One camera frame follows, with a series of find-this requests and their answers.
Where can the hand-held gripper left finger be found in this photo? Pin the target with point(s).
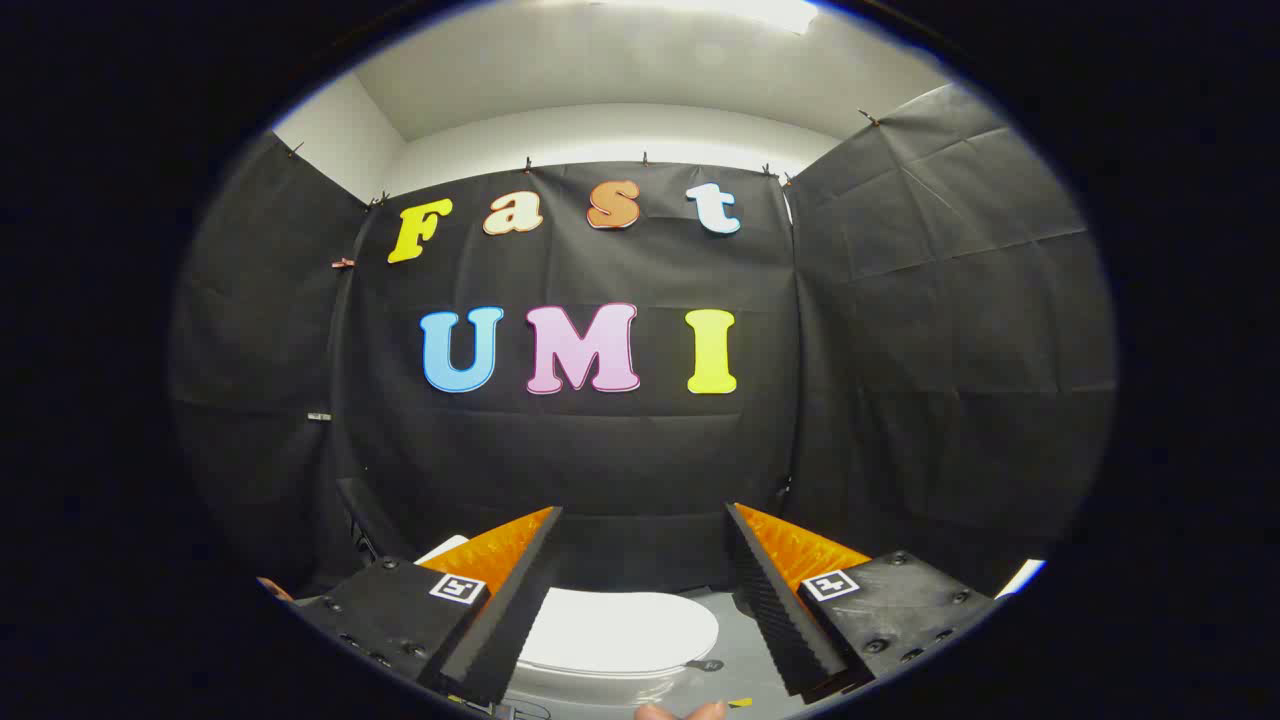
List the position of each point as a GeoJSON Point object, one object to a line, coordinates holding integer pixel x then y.
{"type": "Point", "coordinates": [500, 630]}

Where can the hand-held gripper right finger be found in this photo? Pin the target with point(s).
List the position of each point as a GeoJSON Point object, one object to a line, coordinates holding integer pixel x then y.
{"type": "Point", "coordinates": [785, 620]}

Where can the white toilet lid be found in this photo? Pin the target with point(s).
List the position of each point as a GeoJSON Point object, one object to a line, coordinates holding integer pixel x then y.
{"type": "Point", "coordinates": [620, 630]}

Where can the white toilet tank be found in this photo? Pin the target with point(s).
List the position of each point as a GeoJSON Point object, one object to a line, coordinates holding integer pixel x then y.
{"type": "Point", "coordinates": [443, 548]}

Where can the white toilet bowl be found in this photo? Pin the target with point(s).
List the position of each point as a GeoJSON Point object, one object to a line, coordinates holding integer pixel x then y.
{"type": "Point", "coordinates": [590, 690]}

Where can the black light stand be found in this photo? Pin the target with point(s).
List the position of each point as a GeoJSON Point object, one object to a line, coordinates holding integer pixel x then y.
{"type": "Point", "coordinates": [362, 515]}

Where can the black backdrop cloth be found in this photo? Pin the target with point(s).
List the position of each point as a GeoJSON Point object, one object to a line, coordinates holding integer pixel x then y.
{"type": "Point", "coordinates": [600, 450]}

